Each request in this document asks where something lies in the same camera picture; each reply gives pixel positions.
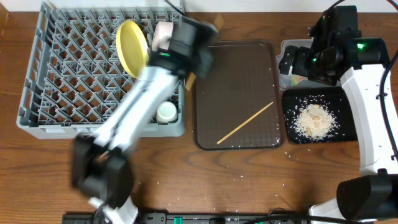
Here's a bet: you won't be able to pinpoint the white pink-rimmed bowl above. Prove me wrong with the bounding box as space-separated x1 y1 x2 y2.
151 22 174 52

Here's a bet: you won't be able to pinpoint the wrapper waste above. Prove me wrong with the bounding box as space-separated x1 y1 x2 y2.
291 75 307 86

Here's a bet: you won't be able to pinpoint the yellow plate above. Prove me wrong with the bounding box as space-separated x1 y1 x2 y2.
116 21 149 78

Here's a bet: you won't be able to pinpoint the white paper cup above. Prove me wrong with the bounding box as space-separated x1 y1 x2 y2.
156 101 178 124

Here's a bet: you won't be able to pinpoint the wooden chopstick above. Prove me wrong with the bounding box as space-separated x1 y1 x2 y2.
216 101 274 145
185 14 224 91

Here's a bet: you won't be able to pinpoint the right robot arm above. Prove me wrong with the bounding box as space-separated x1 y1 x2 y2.
279 1 397 223

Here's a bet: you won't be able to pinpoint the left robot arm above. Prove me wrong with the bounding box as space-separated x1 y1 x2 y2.
71 16 218 223

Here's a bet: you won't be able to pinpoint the clear plastic waste bin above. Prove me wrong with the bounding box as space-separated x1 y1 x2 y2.
276 39 341 91

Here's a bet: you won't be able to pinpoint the black waste tray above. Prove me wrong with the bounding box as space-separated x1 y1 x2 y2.
282 87 357 142

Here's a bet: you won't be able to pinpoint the rice and food scraps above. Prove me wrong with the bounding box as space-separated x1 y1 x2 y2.
284 95 340 144

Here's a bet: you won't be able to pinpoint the dark brown serving tray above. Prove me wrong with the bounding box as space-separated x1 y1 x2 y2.
193 40 285 151

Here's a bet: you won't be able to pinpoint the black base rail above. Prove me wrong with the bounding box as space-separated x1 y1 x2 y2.
61 213 373 224

